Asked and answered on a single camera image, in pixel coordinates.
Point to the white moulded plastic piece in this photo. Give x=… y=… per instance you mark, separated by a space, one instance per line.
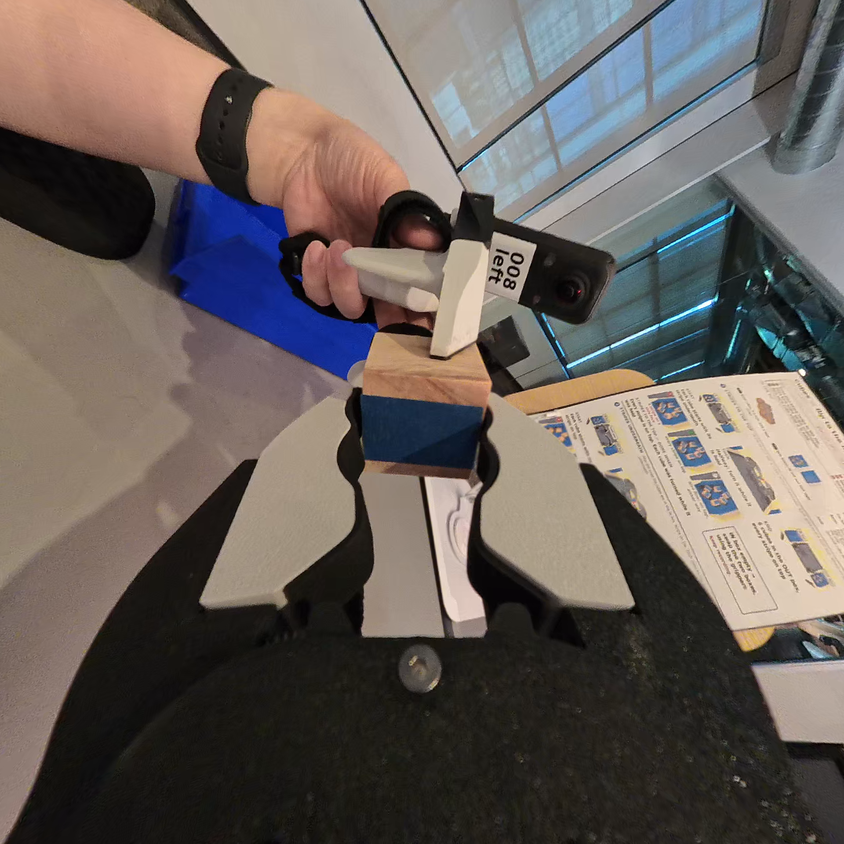
x=455 y=560

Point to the printed instruction sheet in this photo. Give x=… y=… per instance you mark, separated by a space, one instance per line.
x=725 y=494

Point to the silver duct pipe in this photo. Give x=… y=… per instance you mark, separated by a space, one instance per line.
x=811 y=99

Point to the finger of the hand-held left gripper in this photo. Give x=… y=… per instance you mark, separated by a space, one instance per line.
x=461 y=297

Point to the wooden cube with blue tape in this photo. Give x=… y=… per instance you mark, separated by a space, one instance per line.
x=422 y=435

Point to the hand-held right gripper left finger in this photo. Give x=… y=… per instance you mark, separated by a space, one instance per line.
x=290 y=514

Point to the black office chair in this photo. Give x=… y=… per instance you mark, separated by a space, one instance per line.
x=66 y=198

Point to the person's left forearm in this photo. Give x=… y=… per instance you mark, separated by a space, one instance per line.
x=99 y=86

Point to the blue plastic bin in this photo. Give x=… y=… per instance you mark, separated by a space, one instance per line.
x=231 y=264

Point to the large glass window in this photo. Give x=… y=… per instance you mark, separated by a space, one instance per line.
x=560 y=99

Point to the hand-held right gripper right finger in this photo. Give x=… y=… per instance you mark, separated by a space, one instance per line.
x=547 y=514

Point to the person's left hand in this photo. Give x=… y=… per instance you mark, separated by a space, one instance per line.
x=316 y=165

